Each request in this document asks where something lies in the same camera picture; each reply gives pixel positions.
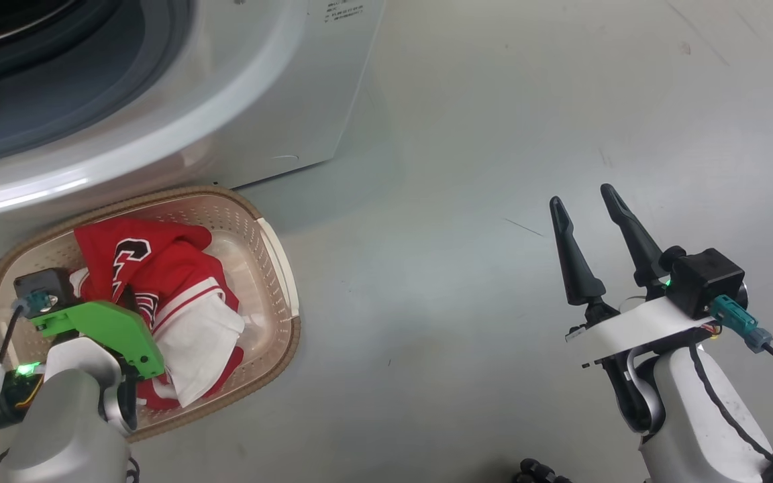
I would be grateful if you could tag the teal camera connector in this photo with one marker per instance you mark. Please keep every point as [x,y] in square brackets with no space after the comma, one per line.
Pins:
[739,322]
[39,303]

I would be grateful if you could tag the cream basket with brown rim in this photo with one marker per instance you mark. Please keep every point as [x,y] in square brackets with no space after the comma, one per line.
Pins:
[252,228]

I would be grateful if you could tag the teal right camera connector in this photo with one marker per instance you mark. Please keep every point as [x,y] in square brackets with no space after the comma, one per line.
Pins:
[739,322]

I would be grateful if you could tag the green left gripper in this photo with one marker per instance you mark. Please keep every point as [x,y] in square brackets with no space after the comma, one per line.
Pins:
[111,325]

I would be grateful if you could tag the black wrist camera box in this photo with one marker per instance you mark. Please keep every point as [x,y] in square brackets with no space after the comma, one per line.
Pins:
[705,278]
[44,282]

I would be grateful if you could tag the white front-load washing machine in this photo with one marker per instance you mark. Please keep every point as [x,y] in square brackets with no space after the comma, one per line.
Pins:
[259,100]

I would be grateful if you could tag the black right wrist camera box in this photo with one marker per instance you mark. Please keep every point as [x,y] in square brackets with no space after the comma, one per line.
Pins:
[705,278]

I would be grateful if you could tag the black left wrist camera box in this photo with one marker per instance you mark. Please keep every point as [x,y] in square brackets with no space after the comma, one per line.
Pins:
[44,282]

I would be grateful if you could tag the black printed text label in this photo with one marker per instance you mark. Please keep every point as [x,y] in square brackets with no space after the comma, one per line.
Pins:
[344,10]

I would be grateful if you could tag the black knobby robot part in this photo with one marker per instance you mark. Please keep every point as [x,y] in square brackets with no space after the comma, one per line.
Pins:
[537,473]

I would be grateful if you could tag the grey rubber door gasket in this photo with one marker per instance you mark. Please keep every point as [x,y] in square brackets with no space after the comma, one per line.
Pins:
[125,87]

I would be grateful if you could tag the red and white jersey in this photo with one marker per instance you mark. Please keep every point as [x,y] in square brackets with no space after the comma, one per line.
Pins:
[178,268]

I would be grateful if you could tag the teal left camera connector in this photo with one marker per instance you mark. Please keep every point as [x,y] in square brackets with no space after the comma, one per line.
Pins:
[39,303]

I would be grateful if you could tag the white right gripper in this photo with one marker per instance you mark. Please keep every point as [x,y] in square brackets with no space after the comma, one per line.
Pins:
[635,325]

